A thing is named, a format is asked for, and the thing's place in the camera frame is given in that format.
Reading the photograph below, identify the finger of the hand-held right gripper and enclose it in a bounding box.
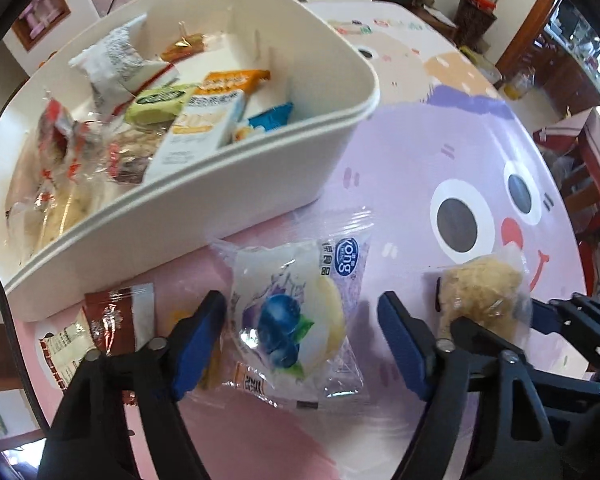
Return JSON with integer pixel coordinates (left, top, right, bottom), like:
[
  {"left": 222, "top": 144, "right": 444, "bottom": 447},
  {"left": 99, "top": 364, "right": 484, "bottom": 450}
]
[
  {"left": 531, "top": 293, "right": 600, "bottom": 351},
  {"left": 435, "top": 274, "right": 600, "bottom": 404}
]

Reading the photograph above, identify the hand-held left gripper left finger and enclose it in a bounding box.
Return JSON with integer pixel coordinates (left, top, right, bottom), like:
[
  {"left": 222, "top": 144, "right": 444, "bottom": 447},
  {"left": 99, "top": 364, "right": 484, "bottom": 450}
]
[{"left": 37, "top": 289, "right": 227, "bottom": 480}]

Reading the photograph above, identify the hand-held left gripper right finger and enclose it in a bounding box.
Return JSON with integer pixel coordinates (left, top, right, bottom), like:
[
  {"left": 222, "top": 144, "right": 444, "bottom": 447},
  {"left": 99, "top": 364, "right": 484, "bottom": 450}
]
[{"left": 378, "top": 290, "right": 564, "bottom": 480}]

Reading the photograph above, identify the floss bun clear packet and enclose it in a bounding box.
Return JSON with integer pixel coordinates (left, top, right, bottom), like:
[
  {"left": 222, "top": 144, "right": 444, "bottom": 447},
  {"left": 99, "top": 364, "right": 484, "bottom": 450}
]
[{"left": 437, "top": 244, "right": 534, "bottom": 342}]

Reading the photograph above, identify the blueberry cake packet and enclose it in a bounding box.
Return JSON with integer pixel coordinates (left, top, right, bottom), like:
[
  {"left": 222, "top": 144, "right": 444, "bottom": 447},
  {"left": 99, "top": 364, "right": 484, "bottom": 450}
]
[{"left": 210, "top": 232, "right": 372, "bottom": 414}]

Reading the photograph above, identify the white plastic storage bin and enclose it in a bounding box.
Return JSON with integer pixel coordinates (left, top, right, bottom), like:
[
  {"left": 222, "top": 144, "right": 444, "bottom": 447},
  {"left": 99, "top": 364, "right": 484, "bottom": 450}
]
[{"left": 0, "top": 0, "right": 381, "bottom": 323}]

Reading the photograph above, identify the white orange snack packet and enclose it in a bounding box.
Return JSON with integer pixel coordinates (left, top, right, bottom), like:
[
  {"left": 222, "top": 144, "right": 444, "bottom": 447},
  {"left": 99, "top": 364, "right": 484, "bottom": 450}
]
[{"left": 145, "top": 91, "right": 247, "bottom": 182}]

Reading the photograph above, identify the small blue snack packet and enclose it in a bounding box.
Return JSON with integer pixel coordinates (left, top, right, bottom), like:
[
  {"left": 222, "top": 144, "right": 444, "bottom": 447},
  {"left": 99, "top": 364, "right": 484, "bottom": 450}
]
[{"left": 232, "top": 102, "right": 296, "bottom": 144}]

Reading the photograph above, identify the green snack packet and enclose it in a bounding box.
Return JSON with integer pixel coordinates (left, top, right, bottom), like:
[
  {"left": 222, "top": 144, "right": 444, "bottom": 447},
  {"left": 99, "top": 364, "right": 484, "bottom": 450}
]
[{"left": 124, "top": 85, "right": 197, "bottom": 127}]

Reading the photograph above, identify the yellow snack packet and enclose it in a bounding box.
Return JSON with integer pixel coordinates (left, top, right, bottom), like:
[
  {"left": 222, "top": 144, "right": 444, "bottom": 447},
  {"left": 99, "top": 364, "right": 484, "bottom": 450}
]
[{"left": 164, "top": 305, "right": 232, "bottom": 392}]

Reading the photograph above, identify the brownie packet with red ends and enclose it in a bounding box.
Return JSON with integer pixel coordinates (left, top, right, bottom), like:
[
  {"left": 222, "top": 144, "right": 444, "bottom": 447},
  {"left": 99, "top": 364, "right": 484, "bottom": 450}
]
[{"left": 37, "top": 282, "right": 156, "bottom": 394}]

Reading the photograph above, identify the red white chair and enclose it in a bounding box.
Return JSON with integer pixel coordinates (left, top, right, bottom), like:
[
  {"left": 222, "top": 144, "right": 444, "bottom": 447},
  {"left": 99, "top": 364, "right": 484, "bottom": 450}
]
[{"left": 532, "top": 105, "right": 600, "bottom": 262}]

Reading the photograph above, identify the cartoon printed tablecloth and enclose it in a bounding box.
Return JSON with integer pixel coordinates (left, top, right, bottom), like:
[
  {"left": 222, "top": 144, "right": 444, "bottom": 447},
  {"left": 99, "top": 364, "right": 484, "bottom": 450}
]
[{"left": 0, "top": 0, "right": 600, "bottom": 480}]

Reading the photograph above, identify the brown nut snack packet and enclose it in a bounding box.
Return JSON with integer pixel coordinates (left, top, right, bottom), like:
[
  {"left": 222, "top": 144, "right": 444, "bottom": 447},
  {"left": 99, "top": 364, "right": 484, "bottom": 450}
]
[{"left": 107, "top": 129, "right": 172, "bottom": 187}]

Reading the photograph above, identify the yellow jar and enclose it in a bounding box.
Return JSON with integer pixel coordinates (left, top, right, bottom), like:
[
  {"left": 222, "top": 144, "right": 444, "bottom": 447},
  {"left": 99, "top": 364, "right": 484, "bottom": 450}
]
[{"left": 500, "top": 69, "right": 537, "bottom": 102}]

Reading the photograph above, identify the red printed clear packet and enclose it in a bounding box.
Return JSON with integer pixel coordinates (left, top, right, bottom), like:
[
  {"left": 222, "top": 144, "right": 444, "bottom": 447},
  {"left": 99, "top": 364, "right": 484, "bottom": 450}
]
[{"left": 34, "top": 99, "right": 112, "bottom": 197}]

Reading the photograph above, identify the wooden display cabinet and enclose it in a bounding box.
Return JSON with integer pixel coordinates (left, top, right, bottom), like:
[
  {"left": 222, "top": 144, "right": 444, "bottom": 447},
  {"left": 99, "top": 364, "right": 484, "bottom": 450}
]
[{"left": 499, "top": 0, "right": 600, "bottom": 127}]

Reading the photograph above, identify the orange snack bar packet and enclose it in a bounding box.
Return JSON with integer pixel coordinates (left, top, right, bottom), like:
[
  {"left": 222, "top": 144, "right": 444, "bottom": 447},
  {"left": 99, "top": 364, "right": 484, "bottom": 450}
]
[{"left": 197, "top": 68, "right": 272, "bottom": 99}]

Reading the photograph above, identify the crumpled white snack packet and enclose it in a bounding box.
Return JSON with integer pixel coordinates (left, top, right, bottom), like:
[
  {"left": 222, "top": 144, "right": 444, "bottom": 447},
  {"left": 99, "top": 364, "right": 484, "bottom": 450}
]
[{"left": 68, "top": 13, "right": 179, "bottom": 107}]

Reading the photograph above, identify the golden candy packet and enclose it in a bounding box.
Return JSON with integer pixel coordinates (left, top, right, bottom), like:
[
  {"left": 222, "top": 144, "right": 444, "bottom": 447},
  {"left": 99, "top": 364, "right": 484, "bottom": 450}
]
[{"left": 159, "top": 32, "right": 207, "bottom": 64}]

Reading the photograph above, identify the dark basket with red lid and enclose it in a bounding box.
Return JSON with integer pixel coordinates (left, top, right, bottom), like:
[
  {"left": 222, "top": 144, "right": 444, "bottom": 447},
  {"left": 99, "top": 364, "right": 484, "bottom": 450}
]
[{"left": 452, "top": 0, "right": 499, "bottom": 49}]

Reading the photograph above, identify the black cable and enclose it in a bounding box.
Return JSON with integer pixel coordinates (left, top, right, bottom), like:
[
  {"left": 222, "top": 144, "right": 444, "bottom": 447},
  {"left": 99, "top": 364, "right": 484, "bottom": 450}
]
[{"left": 0, "top": 249, "right": 52, "bottom": 432}]

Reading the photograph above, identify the wooden wall frame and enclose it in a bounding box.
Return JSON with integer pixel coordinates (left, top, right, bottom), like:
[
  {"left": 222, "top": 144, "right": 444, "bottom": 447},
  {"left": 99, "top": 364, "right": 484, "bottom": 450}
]
[{"left": 12, "top": 0, "right": 72, "bottom": 52}]

